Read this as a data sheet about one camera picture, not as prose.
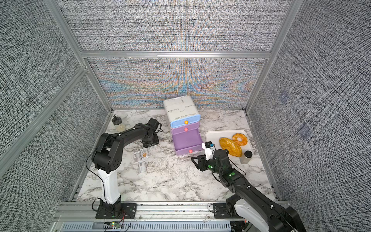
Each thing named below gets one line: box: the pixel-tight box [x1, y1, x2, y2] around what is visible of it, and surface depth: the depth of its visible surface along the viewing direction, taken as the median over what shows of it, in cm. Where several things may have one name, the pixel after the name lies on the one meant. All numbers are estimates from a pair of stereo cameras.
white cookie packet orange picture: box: [139, 147, 150, 160], surface depth 95 cm
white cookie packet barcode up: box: [132, 151, 142, 163], surface depth 94 cm
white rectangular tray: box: [204, 129, 255, 158], surface depth 102 cm
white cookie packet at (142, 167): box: [137, 161, 148, 174], surface depth 89 cm
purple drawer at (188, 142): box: [171, 129, 204, 156], surface depth 98 cm
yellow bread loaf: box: [218, 137, 243, 158], surface depth 95 cm
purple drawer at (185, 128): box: [171, 121, 200, 136], surface depth 92 cm
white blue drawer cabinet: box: [163, 95, 201, 139], surface depth 92 cm
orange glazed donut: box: [231, 132, 248, 146], surface depth 102 cm
